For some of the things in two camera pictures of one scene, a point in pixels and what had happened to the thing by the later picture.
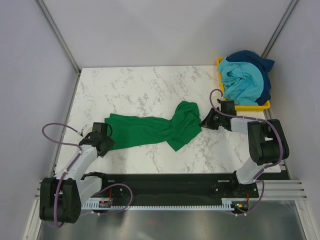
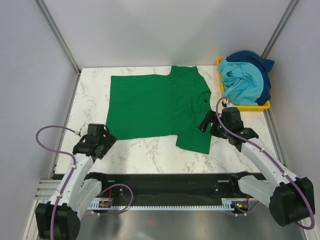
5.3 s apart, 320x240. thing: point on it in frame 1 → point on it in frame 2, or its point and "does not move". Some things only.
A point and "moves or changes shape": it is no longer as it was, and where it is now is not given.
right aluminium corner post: x=293 y=4 does not move
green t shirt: x=132 y=132 moves or changes shape
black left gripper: x=110 y=143 does not move
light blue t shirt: x=243 y=82 does not move
